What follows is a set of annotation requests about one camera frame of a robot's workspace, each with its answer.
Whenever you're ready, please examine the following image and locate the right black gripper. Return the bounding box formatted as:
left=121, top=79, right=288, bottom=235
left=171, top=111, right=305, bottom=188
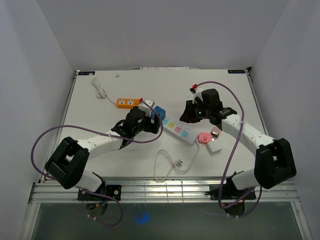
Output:
left=179, top=99, right=211, bottom=123

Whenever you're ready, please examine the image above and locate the blue cube socket adapter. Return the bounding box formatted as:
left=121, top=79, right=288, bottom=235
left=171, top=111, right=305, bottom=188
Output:
left=154, top=105, right=166, bottom=121

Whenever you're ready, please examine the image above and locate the white multicolour power strip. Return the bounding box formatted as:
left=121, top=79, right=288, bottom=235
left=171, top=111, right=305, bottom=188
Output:
left=153, top=114, right=201, bottom=184

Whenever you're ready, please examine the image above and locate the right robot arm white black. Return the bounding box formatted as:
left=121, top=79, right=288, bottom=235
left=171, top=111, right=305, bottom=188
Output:
left=180, top=85, right=297, bottom=199

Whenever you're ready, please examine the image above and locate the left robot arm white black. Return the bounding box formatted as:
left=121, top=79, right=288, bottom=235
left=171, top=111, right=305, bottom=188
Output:
left=45, top=106, right=163, bottom=200

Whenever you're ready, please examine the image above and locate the pink plug adapter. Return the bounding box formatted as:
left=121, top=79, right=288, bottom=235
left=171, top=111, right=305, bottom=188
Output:
left=198, top=132, right=213, bottom=145

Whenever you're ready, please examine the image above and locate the rose gold plug adapter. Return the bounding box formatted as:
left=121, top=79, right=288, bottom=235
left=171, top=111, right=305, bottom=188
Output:
left=210, top=127, right=221, bottom=139

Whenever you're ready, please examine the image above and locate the white plug adapter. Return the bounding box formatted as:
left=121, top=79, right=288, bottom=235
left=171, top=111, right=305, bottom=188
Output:
left=206, top=140, right=222, bottom=155

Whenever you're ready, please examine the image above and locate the orange power strip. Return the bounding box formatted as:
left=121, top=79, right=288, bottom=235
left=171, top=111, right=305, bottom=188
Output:
left=91, top=76, right=142, bottom=110

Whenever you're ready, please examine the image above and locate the right corner label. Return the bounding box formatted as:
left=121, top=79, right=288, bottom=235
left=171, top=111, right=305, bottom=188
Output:
left=227, top=69, right=246, bottom=74

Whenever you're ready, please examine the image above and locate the corner label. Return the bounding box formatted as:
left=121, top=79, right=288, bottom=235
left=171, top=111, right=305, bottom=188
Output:
left=78, top=71, right=96, bottom=76
left=227, top=69, right=246, bottom=74

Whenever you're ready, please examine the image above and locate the left corner label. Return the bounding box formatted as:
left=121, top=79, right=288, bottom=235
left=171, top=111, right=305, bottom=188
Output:
left=78, top=71, right=96, bottom=76

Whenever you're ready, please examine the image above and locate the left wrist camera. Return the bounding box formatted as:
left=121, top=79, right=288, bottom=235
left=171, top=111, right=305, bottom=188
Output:
left=138, top=98, right=155, bottom=117

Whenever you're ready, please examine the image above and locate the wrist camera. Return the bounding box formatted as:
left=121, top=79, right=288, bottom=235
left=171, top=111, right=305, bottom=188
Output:
left=138, top=98, right=155, bottom=117
left=189, top=84, right=203, bottom=102

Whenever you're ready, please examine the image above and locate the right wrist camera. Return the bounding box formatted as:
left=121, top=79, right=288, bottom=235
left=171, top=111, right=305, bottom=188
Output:
left=189, top=84, right=203, bottom=102

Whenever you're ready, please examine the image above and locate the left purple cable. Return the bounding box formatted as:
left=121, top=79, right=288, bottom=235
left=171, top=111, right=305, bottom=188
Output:
left=31, top=99, right=163, bottom=227

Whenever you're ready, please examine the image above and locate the purple cable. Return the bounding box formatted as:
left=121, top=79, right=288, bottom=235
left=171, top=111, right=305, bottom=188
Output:
left=31, top=99, right=163, bottom=227
left=194, top=81, right=263, bottom=218

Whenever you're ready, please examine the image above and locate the aluminium frame rail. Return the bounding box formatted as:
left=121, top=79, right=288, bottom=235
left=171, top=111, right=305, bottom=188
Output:
left=29, top=178, right=300, bottom=204

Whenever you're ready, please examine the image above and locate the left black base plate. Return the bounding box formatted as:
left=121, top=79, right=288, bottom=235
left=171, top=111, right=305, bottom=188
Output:
left=77, top=184, right=122, bottom=201

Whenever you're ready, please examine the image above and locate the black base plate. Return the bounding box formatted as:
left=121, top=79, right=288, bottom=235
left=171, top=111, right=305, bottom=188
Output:
left=205, top=183, right=257, bottom=201
left=77, top=184, right=122, bottom=201

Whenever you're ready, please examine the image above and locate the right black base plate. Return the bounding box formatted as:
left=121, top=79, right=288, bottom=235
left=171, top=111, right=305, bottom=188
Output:
left=205, top=183, right=257, bottom=201

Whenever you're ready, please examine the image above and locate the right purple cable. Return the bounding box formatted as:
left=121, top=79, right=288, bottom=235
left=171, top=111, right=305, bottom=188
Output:
left=194, top=81, right=263, bottom=218

